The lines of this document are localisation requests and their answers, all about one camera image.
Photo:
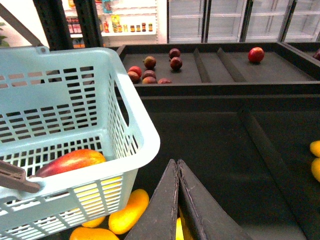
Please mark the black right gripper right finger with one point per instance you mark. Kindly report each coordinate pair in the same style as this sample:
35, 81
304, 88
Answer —
202, 217

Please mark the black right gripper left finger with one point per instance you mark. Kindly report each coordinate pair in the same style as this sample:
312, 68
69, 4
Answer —
159, 220

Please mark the red yellow mango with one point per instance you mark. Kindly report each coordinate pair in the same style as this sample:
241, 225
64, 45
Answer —
74, 160

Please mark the brown basket handle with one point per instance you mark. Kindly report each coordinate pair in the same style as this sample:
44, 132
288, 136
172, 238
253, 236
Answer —
11, 176

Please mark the light blue plastic basket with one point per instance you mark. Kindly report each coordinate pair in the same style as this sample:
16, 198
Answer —
56, 102

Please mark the black display tray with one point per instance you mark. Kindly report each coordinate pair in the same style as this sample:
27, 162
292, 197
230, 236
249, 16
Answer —
252, 154

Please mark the red apple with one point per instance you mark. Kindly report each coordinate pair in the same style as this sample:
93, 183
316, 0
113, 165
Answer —
256, 55

